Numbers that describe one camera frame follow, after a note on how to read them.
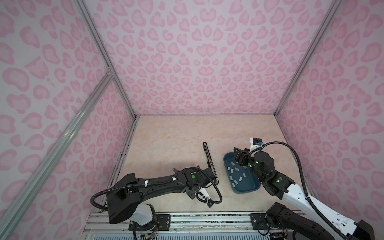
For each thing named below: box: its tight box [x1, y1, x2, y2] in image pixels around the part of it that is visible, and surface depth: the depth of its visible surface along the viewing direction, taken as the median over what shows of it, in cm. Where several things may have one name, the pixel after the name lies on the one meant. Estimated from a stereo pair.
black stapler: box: [203, 142, 219, 185], surface depth 95 cm
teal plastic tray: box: [223, 151, 261, 194], surface depth 88 cm
